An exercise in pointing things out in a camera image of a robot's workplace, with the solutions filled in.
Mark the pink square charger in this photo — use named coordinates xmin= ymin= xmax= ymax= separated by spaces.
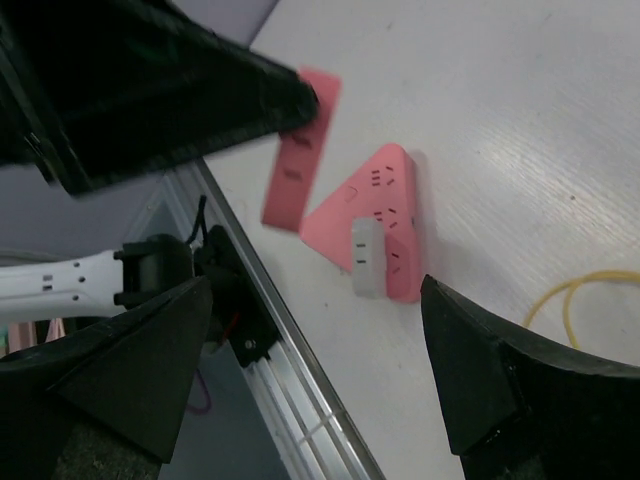
xmin=262 ymin=68 xmax=342 ymax=233

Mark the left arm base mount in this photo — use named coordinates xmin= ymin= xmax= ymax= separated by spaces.
xmin=194 ymin=225 xmax=281 ymax=367

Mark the yellow cable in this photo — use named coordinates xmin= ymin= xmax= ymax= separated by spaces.
xmin=523 ymin=269 xmax=640 ymax=351

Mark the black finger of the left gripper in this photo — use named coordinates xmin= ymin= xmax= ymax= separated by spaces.
xmin=1 ymin=1 xmax=320 ymax=196

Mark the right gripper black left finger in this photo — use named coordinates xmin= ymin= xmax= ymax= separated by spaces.
xmin=1 ymin=277 xmax=212 ymax=479

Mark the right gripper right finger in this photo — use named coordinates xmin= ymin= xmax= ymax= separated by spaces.
xmin=421 ymin=276 xmax=639 ymax=479

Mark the white square charger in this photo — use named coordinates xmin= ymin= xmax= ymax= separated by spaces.
xmin=351 ymin=217 xmax=387 ymax=299

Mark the pink triangular power strip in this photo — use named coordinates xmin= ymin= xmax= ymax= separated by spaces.
xmin=300 ymin=143 xmax=423 ymax=303

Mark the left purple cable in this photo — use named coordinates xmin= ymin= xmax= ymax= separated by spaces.
xmin=187 ymin=367 xmax=213 ymax=416

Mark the aluminium rail frame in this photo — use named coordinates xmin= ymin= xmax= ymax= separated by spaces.
xmin=139 ymin=160 xmax=383 ymax=479

